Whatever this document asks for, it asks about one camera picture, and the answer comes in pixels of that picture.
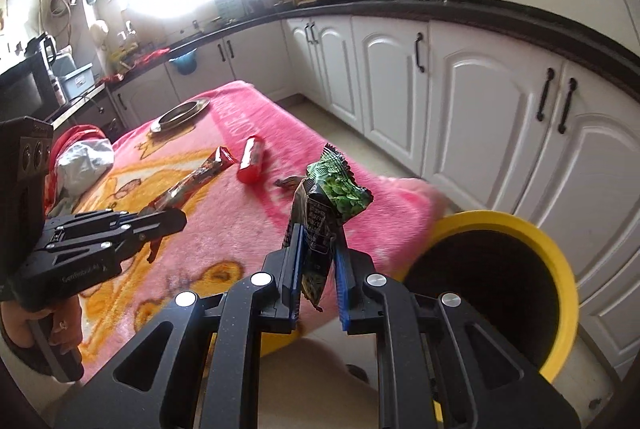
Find brown energy bar wrapper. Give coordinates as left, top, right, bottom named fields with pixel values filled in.
left=139, top=146, right=238, bottom=215

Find red cylindrical can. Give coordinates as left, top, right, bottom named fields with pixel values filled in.
left=236, top=136, right=266, bottom=186

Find green snack packet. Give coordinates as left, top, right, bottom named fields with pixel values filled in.
left=282, top=143, right=373, bottom=311

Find yellow trash bin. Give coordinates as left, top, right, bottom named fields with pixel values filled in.
left=262, top=210, right=578, bottom=384

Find white kitchen cabinets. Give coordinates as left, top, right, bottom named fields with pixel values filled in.
left=112, top=14, right=639, bottom=375

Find left hand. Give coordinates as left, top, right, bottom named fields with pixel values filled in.
left=1, top=296, right=84, bottom=354

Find pink cartoon fleece blanket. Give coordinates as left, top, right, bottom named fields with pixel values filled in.
left=74, top=82, right=446, bottom=384

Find round metal plate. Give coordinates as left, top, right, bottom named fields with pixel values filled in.
left=149, top=98, right=209, bottom=134

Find red cloth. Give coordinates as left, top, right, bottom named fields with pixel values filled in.
left=43, top=125, right=106, bottom=212

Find blue hanging cloth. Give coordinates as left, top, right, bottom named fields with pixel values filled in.
left=169, top=49, right=198, bottom=76

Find black microwave oven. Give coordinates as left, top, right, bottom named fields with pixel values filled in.
left=0, top=54, right=60, bottom=122

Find black camera box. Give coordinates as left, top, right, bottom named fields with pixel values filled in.
left=1, top=116, right=53, bottom=281

